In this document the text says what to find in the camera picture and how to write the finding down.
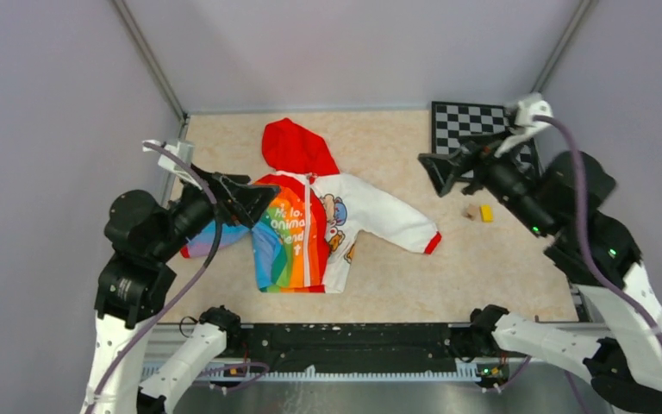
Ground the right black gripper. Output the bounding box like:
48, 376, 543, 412
416, 126, 553, 237

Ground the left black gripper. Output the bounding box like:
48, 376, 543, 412
152, 160, 281, 260

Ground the rainbow white red hooded jacket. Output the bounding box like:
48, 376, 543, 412
179, 118, 443, 295

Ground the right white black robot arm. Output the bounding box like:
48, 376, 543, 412
418, 134, 662, 413

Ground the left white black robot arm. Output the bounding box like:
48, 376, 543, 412
81, 169, 279, 413

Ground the small yellow block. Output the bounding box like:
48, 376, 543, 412
480, 204, 494, 223

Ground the small wooden block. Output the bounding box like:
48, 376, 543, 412
462, 204, 479, 221

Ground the black white checkerboard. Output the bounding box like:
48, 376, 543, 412
430, 101, 540, 179

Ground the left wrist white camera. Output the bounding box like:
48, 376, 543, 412
142, 140, 200, 187

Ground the wrist white camera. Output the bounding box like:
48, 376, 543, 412
142, 140, 200, 187
494, 92, 553, 158

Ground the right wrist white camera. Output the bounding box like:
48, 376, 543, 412
494, 92, 553, 158

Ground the aluminium frame rail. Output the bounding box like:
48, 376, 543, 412
88, 323, 643, 414

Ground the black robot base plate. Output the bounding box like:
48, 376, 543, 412
221, 323, 518, 376

